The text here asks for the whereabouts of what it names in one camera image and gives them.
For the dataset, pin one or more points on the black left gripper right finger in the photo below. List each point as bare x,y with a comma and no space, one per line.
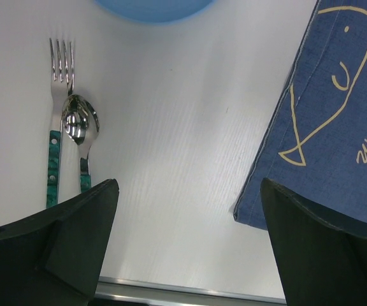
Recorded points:
321,254

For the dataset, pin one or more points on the aluminium mounting rail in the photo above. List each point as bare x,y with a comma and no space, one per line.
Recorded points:
161,294

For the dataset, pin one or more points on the fork with green handle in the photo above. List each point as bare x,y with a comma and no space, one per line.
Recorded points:
62,86

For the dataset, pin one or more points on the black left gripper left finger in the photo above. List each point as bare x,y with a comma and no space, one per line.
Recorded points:
54,257

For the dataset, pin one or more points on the spoon with green handle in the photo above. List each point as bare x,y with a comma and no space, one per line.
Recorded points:
81,124

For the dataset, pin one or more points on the blue fish-print placemat cloth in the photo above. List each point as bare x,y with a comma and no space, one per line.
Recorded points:
316,141

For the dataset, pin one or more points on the light blue plastic plate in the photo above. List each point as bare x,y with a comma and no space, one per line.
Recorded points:
154,12

